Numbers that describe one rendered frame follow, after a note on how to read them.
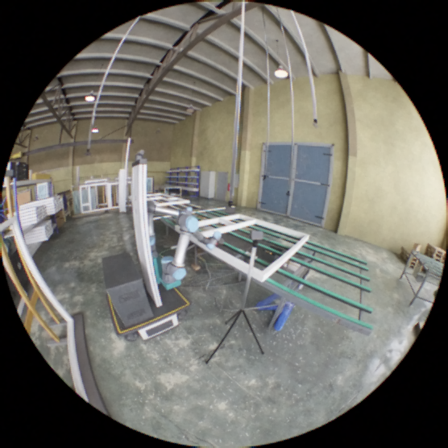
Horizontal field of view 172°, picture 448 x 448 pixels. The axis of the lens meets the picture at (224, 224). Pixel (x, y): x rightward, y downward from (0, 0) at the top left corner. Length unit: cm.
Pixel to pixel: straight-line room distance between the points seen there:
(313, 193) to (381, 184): 346
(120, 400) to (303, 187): 843
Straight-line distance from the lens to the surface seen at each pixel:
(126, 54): 988
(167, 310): 173
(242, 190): 916
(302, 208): 777
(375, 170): 774
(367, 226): 766
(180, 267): 123
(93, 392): 191
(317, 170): 765
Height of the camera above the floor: 164
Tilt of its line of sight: 17 degrees down
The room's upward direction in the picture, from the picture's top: 4 degrees clockwise
